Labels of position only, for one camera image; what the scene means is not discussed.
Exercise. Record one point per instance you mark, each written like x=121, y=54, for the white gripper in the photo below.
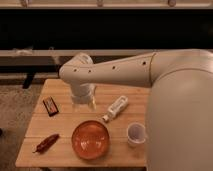
x=83, y=94

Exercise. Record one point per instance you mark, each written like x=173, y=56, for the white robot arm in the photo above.
x=179, y=115

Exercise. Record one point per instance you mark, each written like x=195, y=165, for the orange ceramic bowl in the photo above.
x=90, y=140

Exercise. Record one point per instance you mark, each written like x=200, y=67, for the white sponge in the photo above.
x=115, y=108

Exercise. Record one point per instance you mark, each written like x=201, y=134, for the red chili pepper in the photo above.
x=46, y=143

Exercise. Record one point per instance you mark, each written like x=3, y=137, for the wooden table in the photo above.
x=61, y=154

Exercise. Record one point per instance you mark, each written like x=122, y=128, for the white plastic cup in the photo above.
x=136, y=134

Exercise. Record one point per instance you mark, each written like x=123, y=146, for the white horizontal rail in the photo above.
x=52, y=57

